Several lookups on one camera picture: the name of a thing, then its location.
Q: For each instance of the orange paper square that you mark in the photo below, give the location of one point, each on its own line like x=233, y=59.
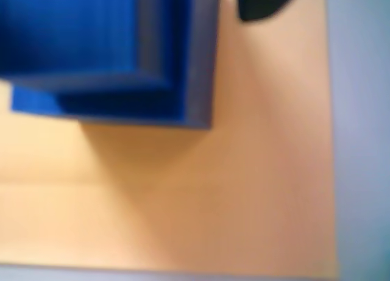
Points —
x=228, y=186

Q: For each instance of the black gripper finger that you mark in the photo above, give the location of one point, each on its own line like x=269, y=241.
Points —
x=262, y=2

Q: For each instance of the medium blue cube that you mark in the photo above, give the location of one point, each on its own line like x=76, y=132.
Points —
x=201, y=80

